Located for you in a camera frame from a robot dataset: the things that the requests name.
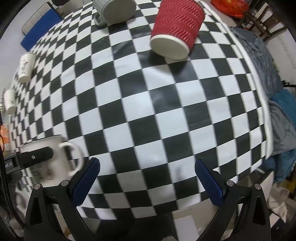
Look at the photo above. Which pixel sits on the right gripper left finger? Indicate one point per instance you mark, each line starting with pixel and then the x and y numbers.
pixel 41 222

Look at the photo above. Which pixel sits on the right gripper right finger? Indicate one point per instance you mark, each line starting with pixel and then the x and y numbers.
pixel 253 221

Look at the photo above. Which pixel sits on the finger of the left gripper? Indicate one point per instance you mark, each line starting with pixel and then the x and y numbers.
pixel 31 158

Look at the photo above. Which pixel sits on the small white paper cup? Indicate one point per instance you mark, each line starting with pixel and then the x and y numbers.
pixel 10 101

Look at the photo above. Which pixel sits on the white printed paper cup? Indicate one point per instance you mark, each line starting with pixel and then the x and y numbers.
pixel 27 62

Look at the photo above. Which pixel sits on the red ribbed paper cup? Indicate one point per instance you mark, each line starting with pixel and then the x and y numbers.
pixel 176 28

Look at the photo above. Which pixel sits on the teal blanket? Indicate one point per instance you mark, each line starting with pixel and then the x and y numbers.
pixel 282 113

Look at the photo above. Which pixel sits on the grey blanket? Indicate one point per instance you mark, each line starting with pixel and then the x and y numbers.
pixel 262 61

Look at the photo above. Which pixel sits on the black white checkered tablecloth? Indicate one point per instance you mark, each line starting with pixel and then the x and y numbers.
pixel 145 117

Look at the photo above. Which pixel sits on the grey ceramic mug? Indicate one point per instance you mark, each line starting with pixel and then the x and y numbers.
pixel 110 12

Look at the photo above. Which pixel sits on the dark wooden chair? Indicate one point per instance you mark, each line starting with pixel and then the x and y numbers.
pixel 268 23

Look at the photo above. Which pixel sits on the red orange plastic bag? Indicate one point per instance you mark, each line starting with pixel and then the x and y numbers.
pixel 232 8

